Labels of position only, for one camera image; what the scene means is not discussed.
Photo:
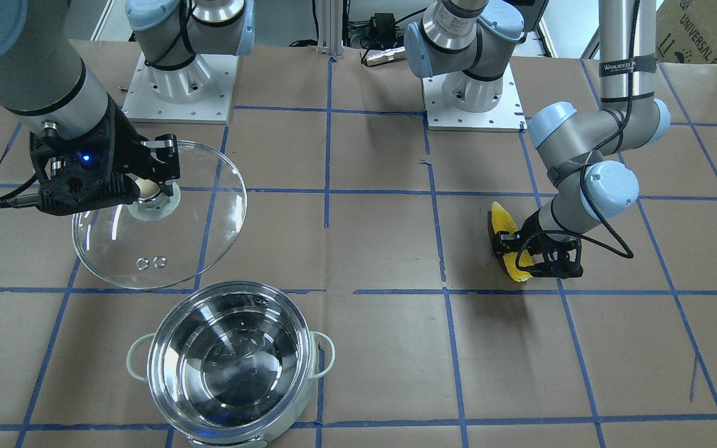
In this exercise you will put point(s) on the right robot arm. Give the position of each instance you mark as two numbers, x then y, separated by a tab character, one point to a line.
48	86

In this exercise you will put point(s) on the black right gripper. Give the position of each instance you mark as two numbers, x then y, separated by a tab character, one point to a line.
123	147

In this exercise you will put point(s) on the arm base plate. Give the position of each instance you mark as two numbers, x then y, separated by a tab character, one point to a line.
456	102
200	93

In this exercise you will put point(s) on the aluminium frame post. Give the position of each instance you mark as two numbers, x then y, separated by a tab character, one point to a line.
330	34

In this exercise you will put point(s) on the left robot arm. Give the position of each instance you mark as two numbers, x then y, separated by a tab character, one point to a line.
471	42

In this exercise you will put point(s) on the black power adapter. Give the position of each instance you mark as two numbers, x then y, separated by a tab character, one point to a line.
382	27

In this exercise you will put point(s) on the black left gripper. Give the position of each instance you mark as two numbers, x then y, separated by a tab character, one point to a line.
536	241

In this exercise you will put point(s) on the cardboard box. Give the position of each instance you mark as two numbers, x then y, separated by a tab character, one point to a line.
687	31

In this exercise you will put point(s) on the glass pot lid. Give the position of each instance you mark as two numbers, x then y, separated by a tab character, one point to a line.
167	240

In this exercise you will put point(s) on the yellow toy corn cob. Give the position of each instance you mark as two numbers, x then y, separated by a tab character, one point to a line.
506	243

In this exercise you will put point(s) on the pale green steel pot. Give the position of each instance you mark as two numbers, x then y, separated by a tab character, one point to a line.
233	365

